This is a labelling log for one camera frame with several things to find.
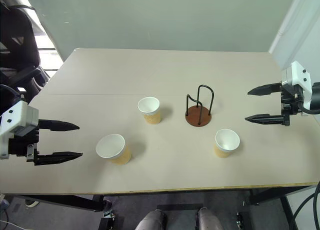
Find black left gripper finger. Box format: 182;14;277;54
38;119;81;133
33;151;84;166

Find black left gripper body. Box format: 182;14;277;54
8;119;41;166

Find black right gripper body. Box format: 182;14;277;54
280;84;305;127

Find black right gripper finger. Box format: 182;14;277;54
244;113;286;126
247;82;284;97

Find yellow ribbed paper cup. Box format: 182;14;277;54
95;133;132;166
137;96;162;126
213;128;241;159

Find dark shoe with white sole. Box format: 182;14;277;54
24;199;41;208

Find black office chair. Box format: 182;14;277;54
0;0;51;104

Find grey rounded shape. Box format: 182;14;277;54
134;208;168;230
195;207;224;230

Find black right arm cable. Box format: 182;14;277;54
296;101;320;115

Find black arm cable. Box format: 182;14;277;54
296;101;320;115
0;83;23;104

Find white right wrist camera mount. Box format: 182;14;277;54
280;60;314;97

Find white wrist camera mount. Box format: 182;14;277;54
280;60;314;97
0;99;40;160

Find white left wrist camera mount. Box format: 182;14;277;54
0;99;40;160

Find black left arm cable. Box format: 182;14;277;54
0;83;23;104

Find wire cup holder wooden base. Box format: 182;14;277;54
184;84;215;128

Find black floor cables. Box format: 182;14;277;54
289;179;320;230

